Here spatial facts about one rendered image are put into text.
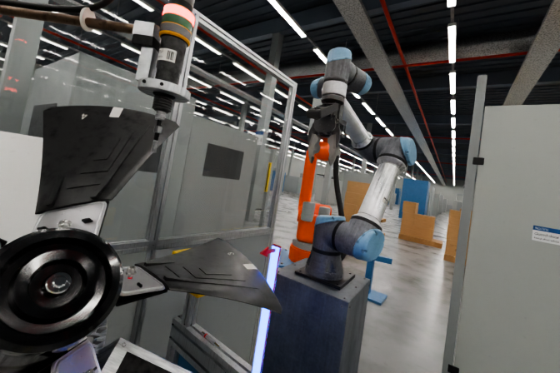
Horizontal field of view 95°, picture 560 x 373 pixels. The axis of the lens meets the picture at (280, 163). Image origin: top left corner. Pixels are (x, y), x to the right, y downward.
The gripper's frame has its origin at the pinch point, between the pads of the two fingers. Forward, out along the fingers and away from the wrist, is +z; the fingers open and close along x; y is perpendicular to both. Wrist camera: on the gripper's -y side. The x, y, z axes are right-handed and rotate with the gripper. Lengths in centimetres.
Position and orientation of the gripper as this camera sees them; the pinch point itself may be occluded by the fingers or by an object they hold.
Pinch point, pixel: (320, 160)
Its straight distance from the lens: 78.8
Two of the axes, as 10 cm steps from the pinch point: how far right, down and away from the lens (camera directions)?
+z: -1.6, 9.9, -0.5
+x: -8.0, -1.0, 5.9
